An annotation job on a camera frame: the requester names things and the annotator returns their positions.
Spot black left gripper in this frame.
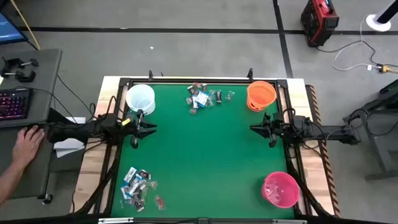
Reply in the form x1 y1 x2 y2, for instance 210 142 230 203
123 108 158 149

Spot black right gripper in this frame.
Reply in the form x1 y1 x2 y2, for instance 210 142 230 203
249 111 295 149

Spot orange halloween bucket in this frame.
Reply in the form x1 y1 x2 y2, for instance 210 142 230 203
246 80 277 112

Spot large blue white candy pack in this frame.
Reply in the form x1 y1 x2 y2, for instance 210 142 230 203
195 91 210 108

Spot person's forearm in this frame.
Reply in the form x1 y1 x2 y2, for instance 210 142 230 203
0 161 25 206

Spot white halloween bucket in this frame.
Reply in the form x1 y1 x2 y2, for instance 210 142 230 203
125 83 156 116

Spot pink halloween bucket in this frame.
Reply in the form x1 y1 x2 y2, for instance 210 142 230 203
261 171 301 209

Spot green table mat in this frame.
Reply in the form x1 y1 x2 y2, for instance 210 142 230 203
110 83 295 219

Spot black orange striped strip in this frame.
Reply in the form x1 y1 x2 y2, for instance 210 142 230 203
306 84 341 217

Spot white paper sheet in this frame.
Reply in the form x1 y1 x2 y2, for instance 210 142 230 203
52 116 86 158

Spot grey keyboard desk panel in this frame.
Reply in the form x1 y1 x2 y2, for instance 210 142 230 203
0 48 63 128

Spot person's hand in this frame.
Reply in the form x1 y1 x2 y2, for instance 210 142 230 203
12 125 46 167

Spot red black tool case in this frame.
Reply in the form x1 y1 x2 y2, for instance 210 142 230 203
300 0 340 48

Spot grey mouse desk panel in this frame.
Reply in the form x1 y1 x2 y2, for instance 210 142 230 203
0 123 58 200

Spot black C-clamp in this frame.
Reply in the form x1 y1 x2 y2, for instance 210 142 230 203
1 57 40 71
0 70 37 83

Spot black keyboard pink lit keys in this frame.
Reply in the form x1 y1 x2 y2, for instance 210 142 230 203
0 88 34 121

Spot white round stand base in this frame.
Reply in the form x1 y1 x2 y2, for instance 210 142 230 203
366 14 392 32

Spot computer monitor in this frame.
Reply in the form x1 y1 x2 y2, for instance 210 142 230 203
0 11 29 46

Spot stand pole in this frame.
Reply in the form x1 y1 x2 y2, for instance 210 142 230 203
376 0 398 24

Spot black table frame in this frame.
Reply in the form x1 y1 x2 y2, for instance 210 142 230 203
93 77 312 218

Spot black cable bundle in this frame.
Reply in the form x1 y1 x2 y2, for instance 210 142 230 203
73 146 121 216
289 155 330 217

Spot black desk cable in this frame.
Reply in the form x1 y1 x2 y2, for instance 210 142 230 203
55 74 97 122

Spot black floor cable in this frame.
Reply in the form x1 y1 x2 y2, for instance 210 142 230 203
315 39 398 68

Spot white floor cable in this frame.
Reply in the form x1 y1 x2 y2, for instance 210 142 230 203
331 15 383 72

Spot yellow cable plug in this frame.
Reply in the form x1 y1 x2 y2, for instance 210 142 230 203
377 63 398 74

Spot yellow cord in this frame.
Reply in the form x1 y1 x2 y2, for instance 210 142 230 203
10 0 41 50

